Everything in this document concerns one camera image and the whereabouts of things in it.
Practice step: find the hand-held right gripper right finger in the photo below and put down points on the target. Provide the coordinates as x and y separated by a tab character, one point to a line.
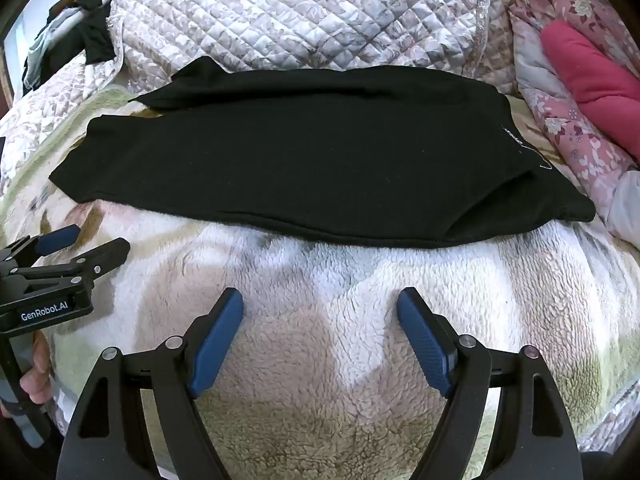
425	345

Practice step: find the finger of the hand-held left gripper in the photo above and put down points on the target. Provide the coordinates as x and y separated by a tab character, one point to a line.
62	236
100	255

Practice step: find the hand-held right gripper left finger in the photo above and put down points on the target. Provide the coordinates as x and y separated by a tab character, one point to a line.
217	345

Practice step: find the black pants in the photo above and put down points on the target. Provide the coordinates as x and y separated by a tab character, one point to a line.
300	160

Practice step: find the person's left hand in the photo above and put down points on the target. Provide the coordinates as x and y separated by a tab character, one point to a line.
37	380

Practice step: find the fleece floral blanket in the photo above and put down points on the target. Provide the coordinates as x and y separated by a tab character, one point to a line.
320	340

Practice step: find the pale grey garment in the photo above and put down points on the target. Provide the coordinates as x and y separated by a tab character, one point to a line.
42	45

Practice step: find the black garment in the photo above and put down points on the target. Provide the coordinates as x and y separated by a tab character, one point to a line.
95	30

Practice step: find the pink floral quilt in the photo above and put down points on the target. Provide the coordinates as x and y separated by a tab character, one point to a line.
565	130

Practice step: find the grey quilted floral blanket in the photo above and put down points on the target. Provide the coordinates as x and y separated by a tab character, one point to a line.
300	10

